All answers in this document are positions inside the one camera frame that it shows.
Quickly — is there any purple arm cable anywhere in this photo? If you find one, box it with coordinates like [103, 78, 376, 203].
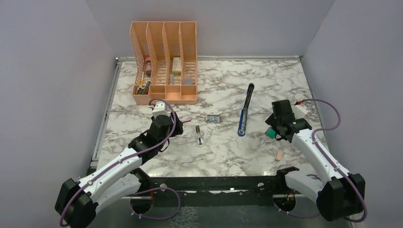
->
[59, 98, 182, 228]
[274, 99, 368, 223]

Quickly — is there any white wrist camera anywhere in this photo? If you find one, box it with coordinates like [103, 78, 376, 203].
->
[292, 104, 309, 119]
[152, 101, 169, 118]

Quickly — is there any orange plastic desk organizer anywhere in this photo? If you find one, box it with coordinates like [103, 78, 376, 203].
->
[130, 21, 198, 105]

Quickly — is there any green white small box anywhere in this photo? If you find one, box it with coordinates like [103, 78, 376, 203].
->
[172, 57, 182, 76]

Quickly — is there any green eraser block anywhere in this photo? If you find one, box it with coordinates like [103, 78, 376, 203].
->
[265, 128, 277, 139]

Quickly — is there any clear tape roll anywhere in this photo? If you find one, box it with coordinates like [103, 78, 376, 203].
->
[182, 76, 194, 85]

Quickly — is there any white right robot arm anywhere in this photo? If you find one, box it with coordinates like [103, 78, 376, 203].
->
[265, 100, 368, 223]

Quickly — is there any black label card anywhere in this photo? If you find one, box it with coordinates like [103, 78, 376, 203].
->
[136, 80, 152, 95]

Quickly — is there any red white staple box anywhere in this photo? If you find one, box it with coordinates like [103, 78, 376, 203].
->
[179, 114, 191, 123]

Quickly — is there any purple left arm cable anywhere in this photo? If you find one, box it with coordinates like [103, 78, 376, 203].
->
[59, 98, 182, 228]

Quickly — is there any pink eraser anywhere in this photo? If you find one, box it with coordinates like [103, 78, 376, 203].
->
[275, 149, 284, 162]

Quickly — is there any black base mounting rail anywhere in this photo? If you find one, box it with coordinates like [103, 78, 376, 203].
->
[129, 176, 291, 207]

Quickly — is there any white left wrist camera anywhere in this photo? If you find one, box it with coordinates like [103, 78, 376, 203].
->
[152, 101, 169, 118]

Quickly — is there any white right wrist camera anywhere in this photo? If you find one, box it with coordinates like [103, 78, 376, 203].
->
[292, 104, 309, 119]

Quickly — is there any blue stapler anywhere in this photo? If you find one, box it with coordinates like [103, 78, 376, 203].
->
[238, 83, 254, 136]

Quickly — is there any small white stapler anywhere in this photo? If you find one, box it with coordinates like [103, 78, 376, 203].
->
[195, 125, 204, 147]

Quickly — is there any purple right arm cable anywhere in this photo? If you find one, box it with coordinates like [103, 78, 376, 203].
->
[274, 99, 368, 223]

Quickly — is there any pink glue stick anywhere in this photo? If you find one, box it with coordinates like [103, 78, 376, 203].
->
[144, 57, 152, 77]

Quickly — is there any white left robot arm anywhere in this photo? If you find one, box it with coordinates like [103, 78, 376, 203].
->
[55, 112, 183, 228]

